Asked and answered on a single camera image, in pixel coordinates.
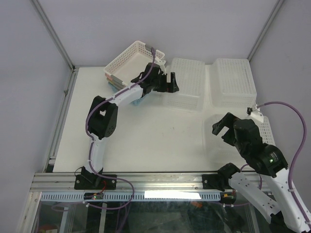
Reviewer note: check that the small white basket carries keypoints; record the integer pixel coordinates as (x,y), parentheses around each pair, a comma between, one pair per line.
(131,62)

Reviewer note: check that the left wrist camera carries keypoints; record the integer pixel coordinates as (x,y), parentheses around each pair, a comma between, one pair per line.
(161,63)

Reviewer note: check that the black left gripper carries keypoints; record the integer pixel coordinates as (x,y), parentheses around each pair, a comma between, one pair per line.
(169,87)

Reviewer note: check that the white perforated basket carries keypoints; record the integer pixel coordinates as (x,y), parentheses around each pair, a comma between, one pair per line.
(190,77)
(231,83)
(258,145)

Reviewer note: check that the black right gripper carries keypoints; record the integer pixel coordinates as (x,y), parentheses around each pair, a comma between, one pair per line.
(226,121)

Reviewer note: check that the grey slotted cable duct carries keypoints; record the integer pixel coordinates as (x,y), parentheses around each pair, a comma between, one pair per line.
(126,196)

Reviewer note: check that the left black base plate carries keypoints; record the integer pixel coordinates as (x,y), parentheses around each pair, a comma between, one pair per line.
(94,182)

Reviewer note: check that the pink basket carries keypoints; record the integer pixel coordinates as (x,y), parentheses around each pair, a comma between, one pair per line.
(115,79)

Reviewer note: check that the left aluminium frame post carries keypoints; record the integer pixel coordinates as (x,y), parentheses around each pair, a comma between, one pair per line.
(52,33)

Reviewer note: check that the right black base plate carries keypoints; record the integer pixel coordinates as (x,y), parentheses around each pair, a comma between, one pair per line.
(211,181)

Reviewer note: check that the aluminium mounting rail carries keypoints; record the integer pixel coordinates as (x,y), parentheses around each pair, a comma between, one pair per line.
(180,181)

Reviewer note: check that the blue basket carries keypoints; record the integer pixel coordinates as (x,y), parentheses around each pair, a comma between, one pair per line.
(127,95)

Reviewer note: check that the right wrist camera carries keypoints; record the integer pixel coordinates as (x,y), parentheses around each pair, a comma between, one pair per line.
(255,114)

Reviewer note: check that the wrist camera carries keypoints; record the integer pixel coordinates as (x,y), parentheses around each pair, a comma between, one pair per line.
(255,114)
(161,63)

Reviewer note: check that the yellow-green basket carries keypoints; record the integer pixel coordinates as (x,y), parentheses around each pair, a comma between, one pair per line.
(115,86)

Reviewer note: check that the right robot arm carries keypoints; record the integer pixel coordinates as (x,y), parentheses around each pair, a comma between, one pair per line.
(285,212)

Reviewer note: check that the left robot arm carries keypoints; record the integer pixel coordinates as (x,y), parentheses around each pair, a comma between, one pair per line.
(101,122)

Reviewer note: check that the right aluminium frame post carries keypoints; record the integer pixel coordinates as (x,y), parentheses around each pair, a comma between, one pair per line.
(265,29)

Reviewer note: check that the aluminium frame post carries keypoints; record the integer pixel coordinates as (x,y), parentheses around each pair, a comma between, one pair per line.
(52,33)
(265,29)

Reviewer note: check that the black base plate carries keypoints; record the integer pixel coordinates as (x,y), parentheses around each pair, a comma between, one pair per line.
(211,181)
(94,182)

